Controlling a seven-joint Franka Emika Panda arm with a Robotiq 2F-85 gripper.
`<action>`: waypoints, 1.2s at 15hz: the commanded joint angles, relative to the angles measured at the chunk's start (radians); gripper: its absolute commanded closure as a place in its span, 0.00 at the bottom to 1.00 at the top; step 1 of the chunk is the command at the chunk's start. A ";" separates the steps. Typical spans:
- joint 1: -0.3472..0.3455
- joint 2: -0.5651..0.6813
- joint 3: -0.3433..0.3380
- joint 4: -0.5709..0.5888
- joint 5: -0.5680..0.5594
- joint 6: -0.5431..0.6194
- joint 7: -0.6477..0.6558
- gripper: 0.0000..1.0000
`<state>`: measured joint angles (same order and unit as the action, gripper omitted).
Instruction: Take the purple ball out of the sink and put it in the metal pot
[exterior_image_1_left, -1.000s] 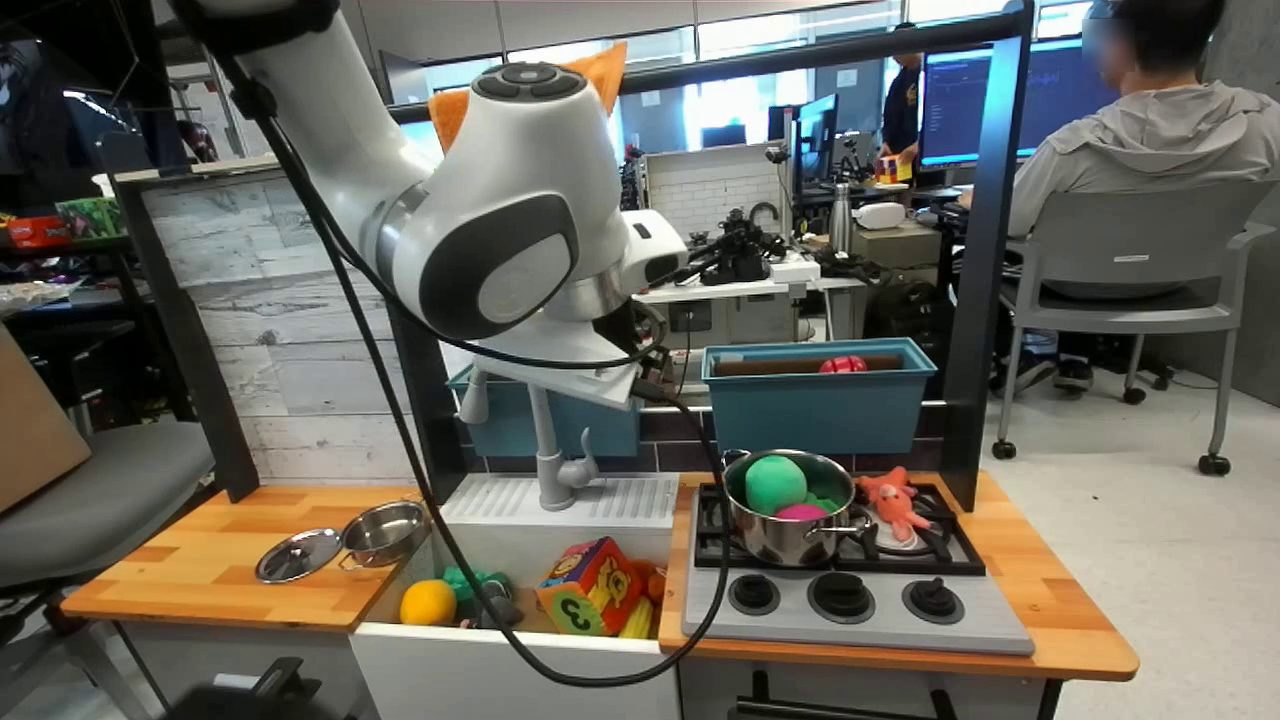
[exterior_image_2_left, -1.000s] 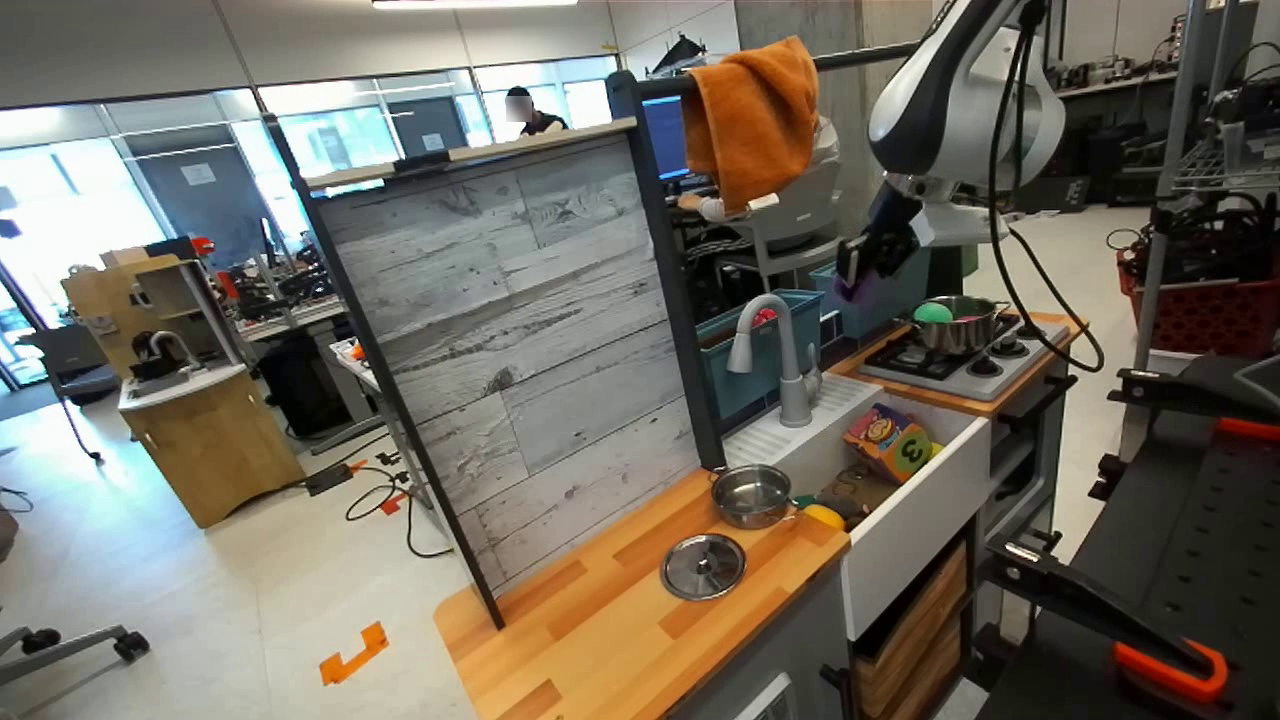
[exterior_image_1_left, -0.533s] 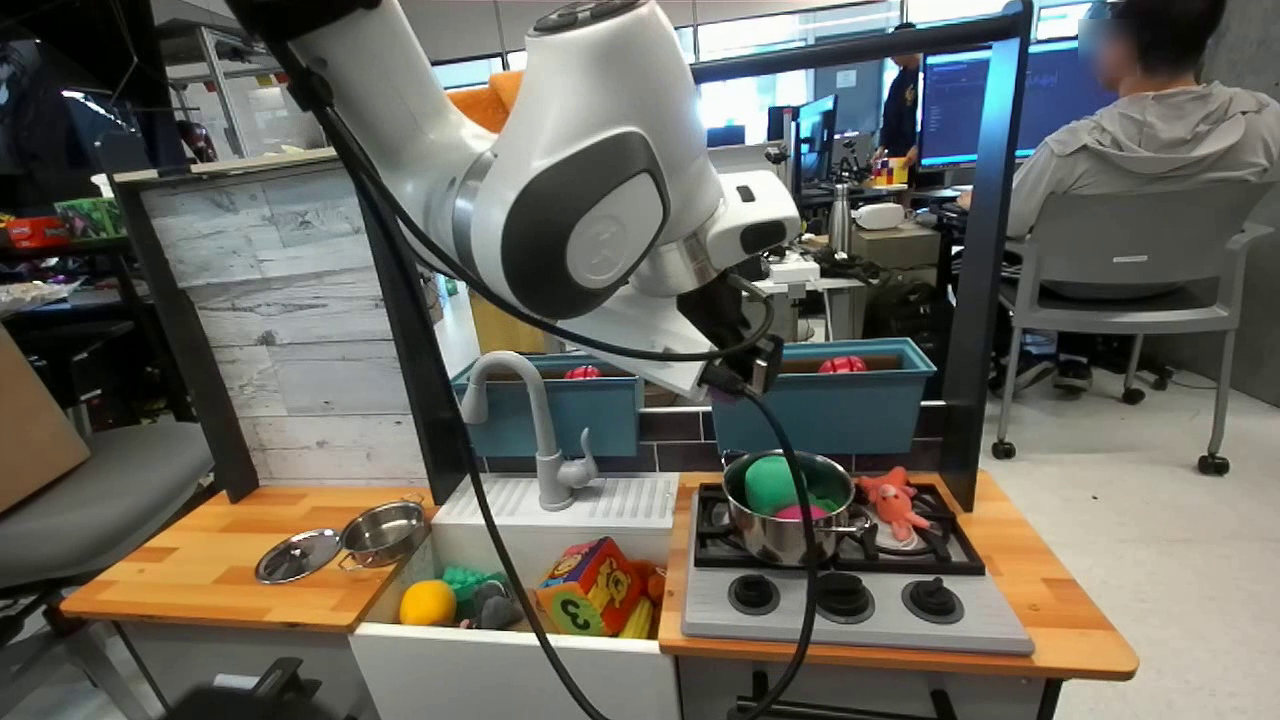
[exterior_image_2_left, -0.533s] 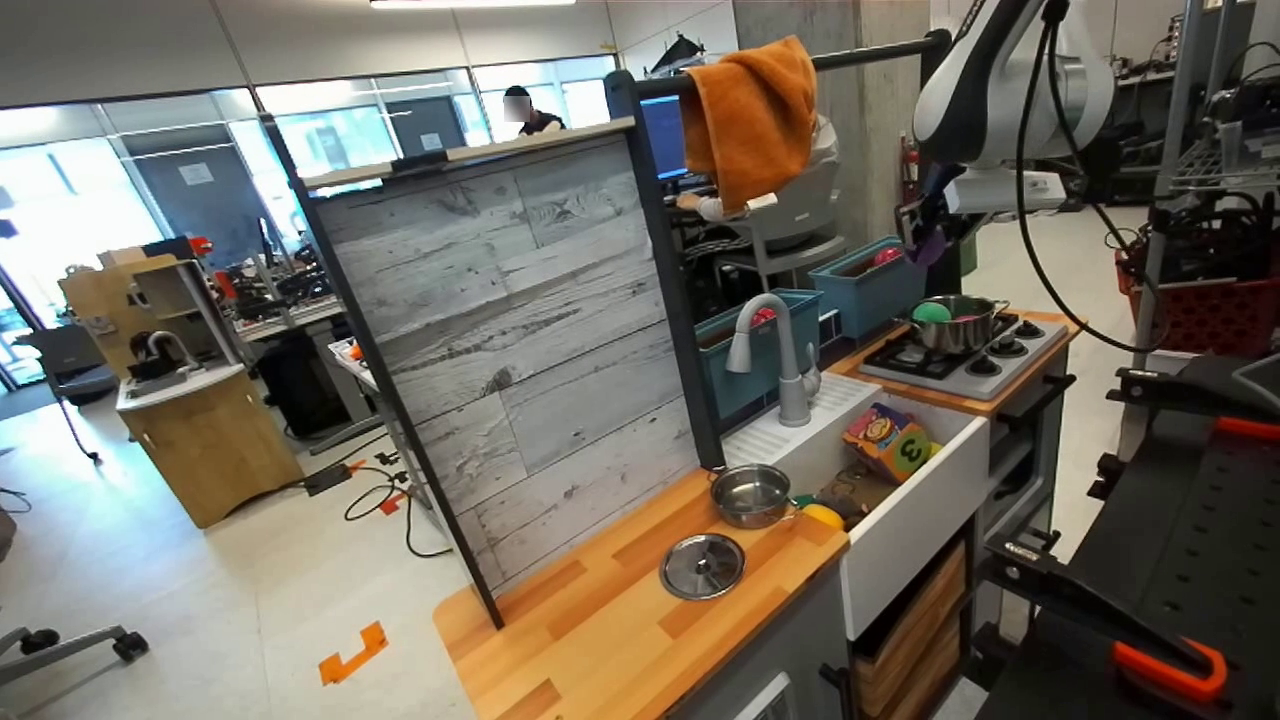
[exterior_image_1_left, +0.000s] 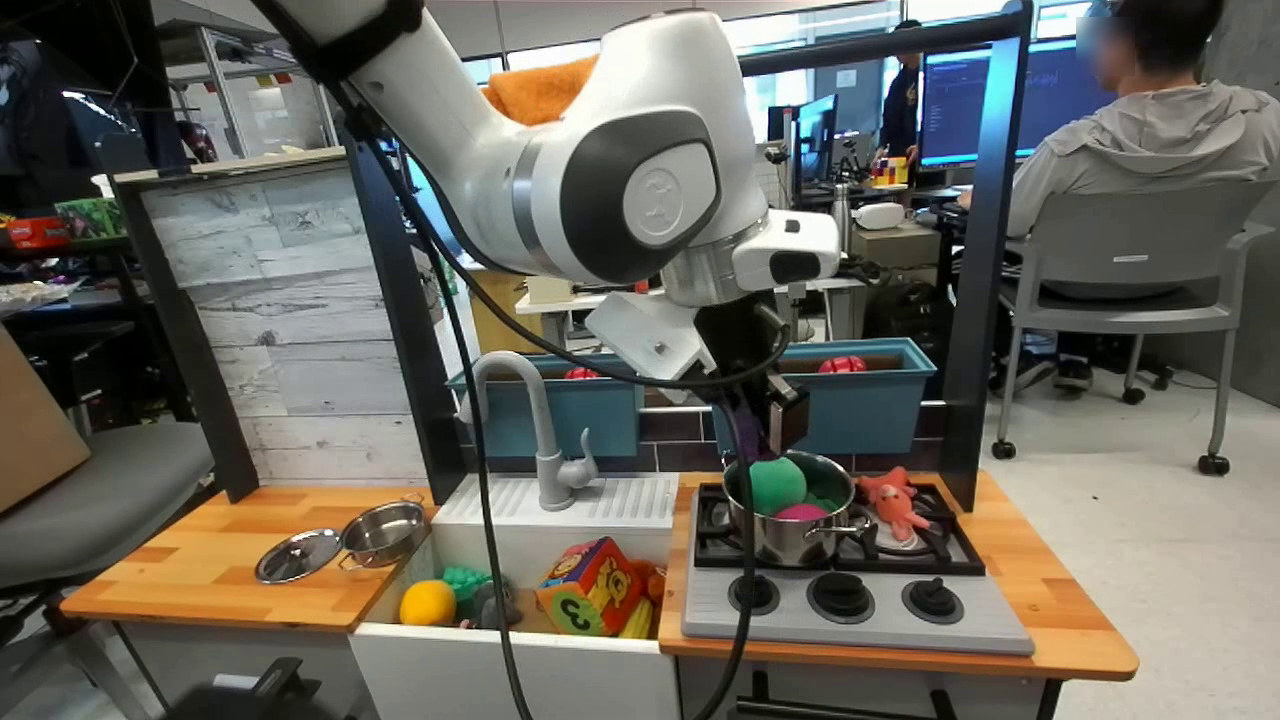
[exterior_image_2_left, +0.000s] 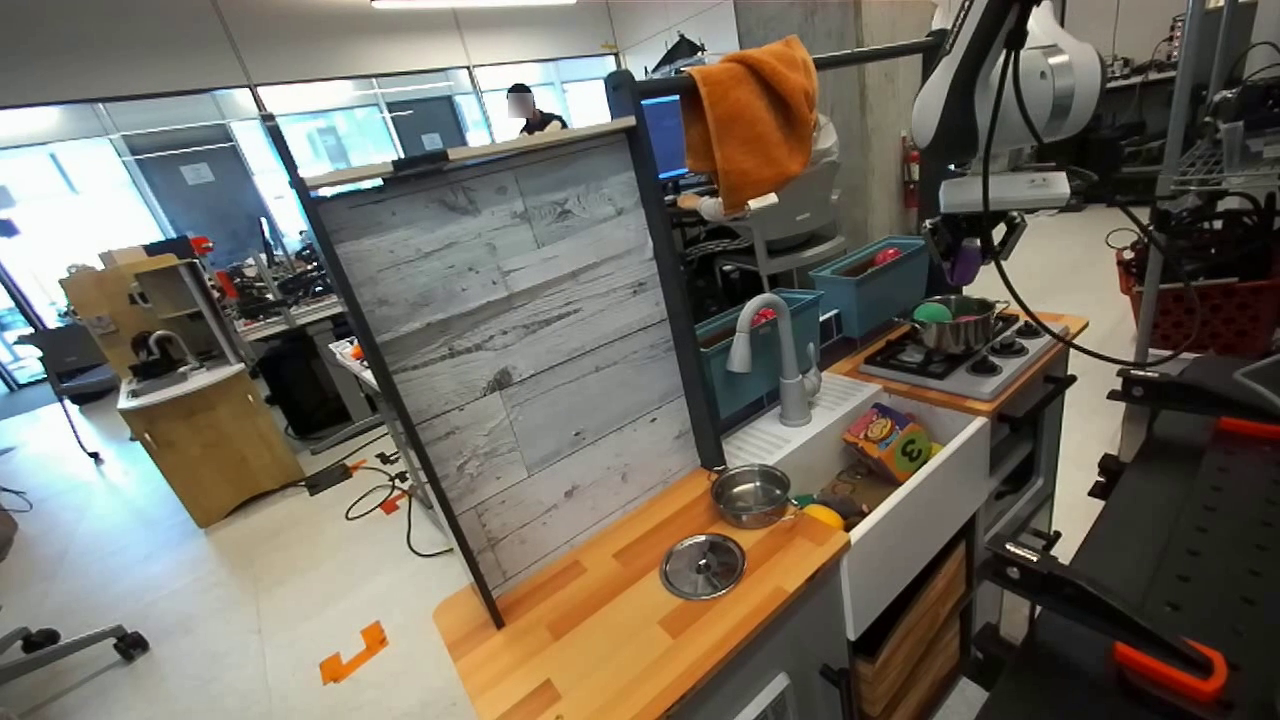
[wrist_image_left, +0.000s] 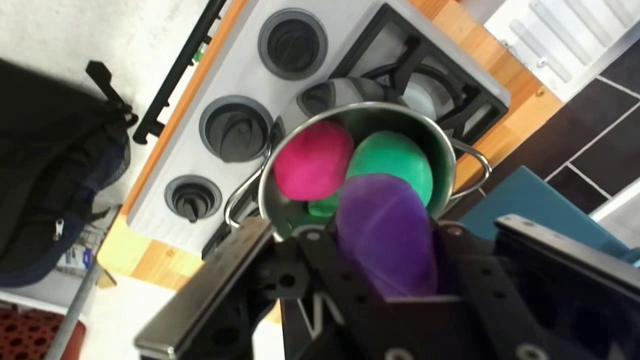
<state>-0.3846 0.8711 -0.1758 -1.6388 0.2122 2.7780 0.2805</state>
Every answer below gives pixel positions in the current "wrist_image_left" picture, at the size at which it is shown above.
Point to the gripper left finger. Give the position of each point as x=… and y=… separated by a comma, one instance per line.
x=201, y=292

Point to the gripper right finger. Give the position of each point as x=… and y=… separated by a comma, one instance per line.
x=573, y=280

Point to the purple ball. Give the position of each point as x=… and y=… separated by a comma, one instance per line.
x=391, y=240

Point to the pink ball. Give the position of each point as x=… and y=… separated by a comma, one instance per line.
x=312, y=163

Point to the green ball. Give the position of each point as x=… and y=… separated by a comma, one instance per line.
x=393, y=163

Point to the large teal bin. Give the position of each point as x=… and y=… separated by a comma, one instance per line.
x=533, y=206

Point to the black stove knob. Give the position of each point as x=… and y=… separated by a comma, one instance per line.
x=192, y=199
x=292, y=43
x=237, y=131

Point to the grey metal pole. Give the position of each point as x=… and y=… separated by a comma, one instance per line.
x=73, y=307

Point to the wooden counter with stove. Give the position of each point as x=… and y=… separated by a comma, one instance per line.
x=527, y=110

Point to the red perforated mat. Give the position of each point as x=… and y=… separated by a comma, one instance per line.
x=27, y=337

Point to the black backpack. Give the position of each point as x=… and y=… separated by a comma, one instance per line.
x=53, y=180

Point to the toy stove top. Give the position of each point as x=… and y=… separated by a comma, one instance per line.
x=400, y=67

